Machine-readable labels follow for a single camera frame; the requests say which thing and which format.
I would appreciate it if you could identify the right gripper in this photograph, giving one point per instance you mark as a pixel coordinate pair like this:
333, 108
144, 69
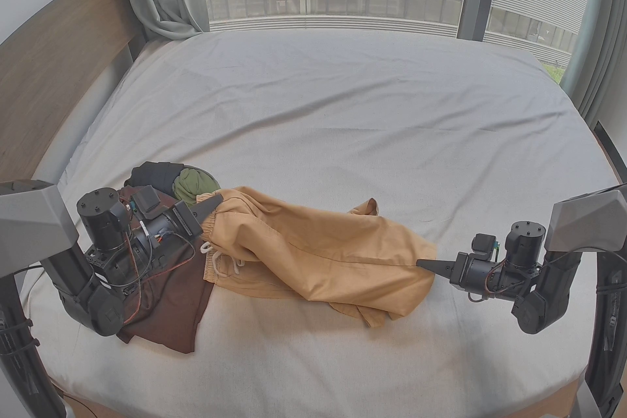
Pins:
472, 271

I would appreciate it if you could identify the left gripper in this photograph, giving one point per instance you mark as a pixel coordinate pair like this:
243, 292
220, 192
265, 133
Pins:
169, 227

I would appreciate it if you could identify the tan shorts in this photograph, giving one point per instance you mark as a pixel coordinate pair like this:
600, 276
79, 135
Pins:
318, 249

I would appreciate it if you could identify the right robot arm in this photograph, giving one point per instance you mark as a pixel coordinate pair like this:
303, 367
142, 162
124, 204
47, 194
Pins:
588, 220

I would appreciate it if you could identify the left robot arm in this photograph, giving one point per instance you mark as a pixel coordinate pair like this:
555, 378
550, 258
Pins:
29, 220

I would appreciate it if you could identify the bed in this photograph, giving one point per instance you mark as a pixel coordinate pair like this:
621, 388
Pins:
343, 112

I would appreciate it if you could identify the green garment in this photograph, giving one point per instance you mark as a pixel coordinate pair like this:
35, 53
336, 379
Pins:
193, 186

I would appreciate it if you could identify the black garment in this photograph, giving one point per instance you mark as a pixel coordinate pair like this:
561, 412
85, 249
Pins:
152, 176

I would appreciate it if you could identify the brown garment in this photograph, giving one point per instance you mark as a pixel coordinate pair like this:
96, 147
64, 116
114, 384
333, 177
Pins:
171, 308

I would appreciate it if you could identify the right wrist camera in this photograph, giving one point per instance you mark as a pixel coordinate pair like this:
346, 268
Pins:
484, 243

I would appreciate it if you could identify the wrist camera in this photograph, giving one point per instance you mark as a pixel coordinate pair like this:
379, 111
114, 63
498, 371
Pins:
484, 243
147, 201

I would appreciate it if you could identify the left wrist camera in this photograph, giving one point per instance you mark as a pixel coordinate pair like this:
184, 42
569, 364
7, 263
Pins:
147, 201

